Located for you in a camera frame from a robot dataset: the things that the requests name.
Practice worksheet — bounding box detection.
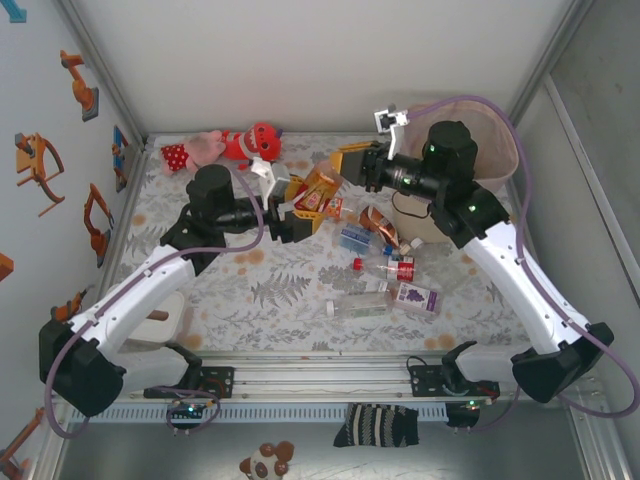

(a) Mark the blue orange gantry wall sticker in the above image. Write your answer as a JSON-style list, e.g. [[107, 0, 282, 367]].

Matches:
[[111, 124, 133, 195]]

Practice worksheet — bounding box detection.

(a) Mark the orange grey machine wall sticker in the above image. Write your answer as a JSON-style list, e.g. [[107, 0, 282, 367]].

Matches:
[[13, 131, 67, 218]]

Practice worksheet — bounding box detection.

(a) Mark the white brown plush dog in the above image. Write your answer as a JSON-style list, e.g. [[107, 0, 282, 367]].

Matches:
[[238, 440, 296, 480]]

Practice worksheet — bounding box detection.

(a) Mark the aluminium frame post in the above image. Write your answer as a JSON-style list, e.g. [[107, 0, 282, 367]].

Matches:
[[52, 0, 151, 151], [508, 0, 600, 126]]

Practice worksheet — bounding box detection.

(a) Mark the aluminium extrusion rail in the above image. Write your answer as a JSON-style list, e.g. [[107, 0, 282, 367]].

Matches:
[[114, 349, 601, 401]]

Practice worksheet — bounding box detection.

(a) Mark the aluminium side rail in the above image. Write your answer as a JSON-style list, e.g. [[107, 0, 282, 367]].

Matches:
[[99, 142, 151, 301]]

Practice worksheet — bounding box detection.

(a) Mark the red plush monster toy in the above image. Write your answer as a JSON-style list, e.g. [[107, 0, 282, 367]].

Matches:
[[219, 122, 285, 172]]

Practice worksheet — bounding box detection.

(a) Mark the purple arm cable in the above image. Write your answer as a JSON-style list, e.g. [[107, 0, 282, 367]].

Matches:
[[407, 94, 640, 434], [44, 167, 266, 440]]

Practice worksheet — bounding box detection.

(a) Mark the small circuit board green LED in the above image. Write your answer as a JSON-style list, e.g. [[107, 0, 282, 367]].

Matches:
[[169, 398, 214, 420], [447, 396, 496, 410]]

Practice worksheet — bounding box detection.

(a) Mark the black beige striped sock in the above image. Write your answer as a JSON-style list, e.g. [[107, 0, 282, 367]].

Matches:
[[333, 402, 420, 449]]

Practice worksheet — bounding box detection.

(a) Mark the pink plush toy dotted dress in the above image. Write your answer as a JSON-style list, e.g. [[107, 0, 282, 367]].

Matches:
[[159, 129, 225, 177]]

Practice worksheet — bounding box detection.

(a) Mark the pale window frame bar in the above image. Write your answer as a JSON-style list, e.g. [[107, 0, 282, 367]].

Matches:
[[543, 72, 640, 301]]

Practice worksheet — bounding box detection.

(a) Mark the blue column wall sticker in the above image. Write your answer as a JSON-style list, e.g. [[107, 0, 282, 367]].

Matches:
[[0, 0, 29, 25]]

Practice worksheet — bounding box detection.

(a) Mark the floral patterned tablecloth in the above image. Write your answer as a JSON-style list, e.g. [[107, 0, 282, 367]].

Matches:
[[107, 132, 551, 354]]

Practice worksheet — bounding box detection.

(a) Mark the clear bottle red label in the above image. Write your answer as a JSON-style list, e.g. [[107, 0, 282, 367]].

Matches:
[[352, 255, 417, 282]]

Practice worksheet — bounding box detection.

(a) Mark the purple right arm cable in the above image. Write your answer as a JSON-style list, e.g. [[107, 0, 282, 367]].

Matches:
[[407, 94, 640, 434]]

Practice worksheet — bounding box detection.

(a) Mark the white plastic box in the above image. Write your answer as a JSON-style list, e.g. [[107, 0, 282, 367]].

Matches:
[[122, 292, 187, 351]]

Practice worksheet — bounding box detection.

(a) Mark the purple grape juice carton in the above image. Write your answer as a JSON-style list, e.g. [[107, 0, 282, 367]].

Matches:
[[377, 280, 444, 317]]

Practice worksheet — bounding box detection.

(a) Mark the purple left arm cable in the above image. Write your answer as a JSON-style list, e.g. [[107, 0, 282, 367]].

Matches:
[[44, 167, 266, 440]]

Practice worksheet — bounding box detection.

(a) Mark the brown coffee drink bottle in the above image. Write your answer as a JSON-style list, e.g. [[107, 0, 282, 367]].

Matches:
[[360, 204, 412, 252]]

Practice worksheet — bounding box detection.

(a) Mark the white slotted cable duct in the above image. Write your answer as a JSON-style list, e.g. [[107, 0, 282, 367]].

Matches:
[[67, 402, 449, 425]]

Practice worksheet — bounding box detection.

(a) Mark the clear bottle blue label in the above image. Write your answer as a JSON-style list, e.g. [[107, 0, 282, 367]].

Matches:
[[338, 222, 396, 259]]

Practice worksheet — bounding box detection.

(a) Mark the clear bottle white cap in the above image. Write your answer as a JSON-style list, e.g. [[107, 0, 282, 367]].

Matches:
[[410, 238, 451, 262], [325, 291, 396, 320]]

